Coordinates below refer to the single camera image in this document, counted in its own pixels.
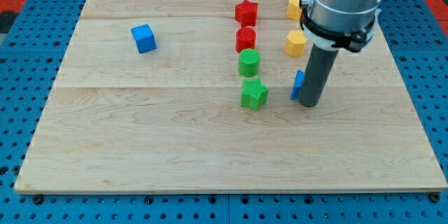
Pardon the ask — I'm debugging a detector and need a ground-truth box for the green cylinder block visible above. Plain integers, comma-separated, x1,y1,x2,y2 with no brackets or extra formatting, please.
239,48,260,77

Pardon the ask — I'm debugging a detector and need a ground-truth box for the wooden board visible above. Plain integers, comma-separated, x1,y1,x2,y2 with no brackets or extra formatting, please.
14,0,447,195

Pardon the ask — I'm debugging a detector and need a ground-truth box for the red cylinder block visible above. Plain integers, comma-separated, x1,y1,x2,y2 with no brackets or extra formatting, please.
235,27,256,53

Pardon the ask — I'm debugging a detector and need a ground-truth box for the blue block behind rod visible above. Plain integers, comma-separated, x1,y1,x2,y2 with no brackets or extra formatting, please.
290,69,305,100

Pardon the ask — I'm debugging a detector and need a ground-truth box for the green star block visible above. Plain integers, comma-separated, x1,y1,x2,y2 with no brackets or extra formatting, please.
240,78,269,111

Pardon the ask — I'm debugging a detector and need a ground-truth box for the blue cube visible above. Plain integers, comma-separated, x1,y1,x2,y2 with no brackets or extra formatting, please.
130,24,157,54

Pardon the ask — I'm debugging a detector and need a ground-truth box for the black and white clamp ring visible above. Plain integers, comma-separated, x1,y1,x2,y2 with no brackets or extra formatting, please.
299,0,382,54

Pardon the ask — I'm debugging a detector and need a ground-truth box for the red star block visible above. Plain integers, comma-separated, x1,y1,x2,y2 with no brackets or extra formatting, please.
234,0,258,27

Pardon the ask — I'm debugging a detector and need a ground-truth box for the yellow hexagon block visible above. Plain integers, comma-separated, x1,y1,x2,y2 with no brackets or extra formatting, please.
284,30,307,57

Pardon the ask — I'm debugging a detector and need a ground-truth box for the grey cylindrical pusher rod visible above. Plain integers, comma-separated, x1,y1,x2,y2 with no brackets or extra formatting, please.
297,45,338,107

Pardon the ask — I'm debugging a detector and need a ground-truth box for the yellow block at back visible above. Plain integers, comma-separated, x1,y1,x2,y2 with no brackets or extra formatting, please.
286,0,302,21

